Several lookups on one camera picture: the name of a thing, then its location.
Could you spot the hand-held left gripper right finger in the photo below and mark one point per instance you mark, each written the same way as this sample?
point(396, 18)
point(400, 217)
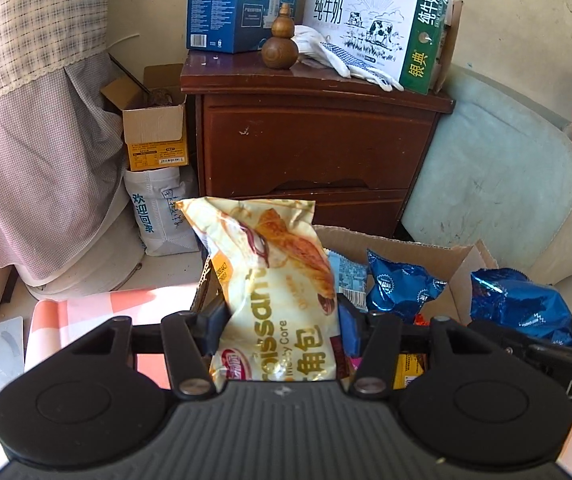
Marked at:
point(351, 327)

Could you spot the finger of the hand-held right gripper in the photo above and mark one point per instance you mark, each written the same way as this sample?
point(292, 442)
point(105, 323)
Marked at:
point(516, 342)

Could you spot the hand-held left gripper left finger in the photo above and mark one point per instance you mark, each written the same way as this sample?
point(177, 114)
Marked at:
point(211, 327)

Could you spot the blue foil snack packet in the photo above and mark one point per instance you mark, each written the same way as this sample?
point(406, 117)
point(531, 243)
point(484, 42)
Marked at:
point(401, 285)
point(516, 300)

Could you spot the light blue snack packet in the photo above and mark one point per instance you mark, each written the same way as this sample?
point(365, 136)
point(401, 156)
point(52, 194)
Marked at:
point(348, 275)

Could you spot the cream croissant bread packet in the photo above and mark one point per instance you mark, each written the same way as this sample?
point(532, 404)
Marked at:
point(271, 285)

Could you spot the dark yellow snack packet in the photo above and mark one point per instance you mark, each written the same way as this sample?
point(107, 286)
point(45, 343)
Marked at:
point(411, 372)

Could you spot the white printed cardboard box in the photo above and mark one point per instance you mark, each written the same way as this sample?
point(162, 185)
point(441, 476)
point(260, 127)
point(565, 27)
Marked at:
point(456, 265)

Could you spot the pink white checkered tablecloth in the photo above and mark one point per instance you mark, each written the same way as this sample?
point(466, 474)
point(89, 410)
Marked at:
point(116, 305)

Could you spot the white printed bag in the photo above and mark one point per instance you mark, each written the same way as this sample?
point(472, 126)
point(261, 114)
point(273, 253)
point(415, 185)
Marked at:
point(161, 210)

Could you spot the white round appliance base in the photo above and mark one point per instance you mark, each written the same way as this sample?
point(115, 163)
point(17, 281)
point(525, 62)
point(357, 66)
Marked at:
point(91, 275)

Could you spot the light green sofa cushion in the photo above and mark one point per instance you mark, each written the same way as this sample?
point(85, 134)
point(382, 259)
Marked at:
point(491, 170)

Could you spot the dark wooden nightstand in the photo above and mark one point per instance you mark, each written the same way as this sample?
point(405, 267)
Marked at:
point(316, 135)

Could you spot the small yellow cardboard box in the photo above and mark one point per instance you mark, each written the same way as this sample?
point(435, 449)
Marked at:
point(156, 130)

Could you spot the checked fabric cover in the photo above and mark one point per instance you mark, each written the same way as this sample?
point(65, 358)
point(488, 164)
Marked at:
point(31, 135)

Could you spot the white dotted work gloves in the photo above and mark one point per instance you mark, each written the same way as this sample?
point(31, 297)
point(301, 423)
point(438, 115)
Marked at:
point(346, 57)

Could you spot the wooden gourd ornament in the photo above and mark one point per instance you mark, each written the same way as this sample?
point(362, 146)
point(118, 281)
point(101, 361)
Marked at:
point(278, 45)

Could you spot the white green milk carton box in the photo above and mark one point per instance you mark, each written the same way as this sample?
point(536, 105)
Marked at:
point(366, 15)

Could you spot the blue printed box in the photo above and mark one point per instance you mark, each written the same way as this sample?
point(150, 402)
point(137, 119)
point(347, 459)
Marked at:
point(236, 5)

